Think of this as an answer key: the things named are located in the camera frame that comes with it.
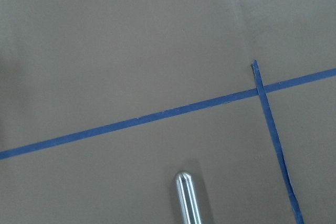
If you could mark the steel muddler black tip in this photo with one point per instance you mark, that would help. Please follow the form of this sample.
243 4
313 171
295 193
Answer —
187 198

